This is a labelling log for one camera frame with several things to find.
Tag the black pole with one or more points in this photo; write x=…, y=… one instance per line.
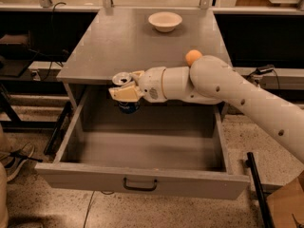
x=264, y=209

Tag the brown cardboard box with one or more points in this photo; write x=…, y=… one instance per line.
x=287, y=204

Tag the grey open top drawer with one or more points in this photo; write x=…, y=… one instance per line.
x=187, y=157

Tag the grey cabinet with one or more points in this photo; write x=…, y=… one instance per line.
x=121, y=39

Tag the grey sneaker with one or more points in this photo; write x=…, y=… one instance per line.
x=14, y=162

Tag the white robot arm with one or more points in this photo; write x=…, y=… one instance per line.
x=207, y=80

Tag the blue pepsi can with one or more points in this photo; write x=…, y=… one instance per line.
x=128, y=106

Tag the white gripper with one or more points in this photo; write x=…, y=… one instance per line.
x=152, y=83

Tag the black power adapter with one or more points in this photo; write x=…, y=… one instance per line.
x=265, y=69

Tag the black drawer handle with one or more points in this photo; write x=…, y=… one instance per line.
x=140, y=185

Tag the black metal frame leg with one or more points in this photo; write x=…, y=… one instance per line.
x=57, y=128

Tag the white bowl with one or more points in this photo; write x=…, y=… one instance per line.
x=164, y=21

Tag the orange ball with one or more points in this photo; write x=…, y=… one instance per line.
x=192, y=56

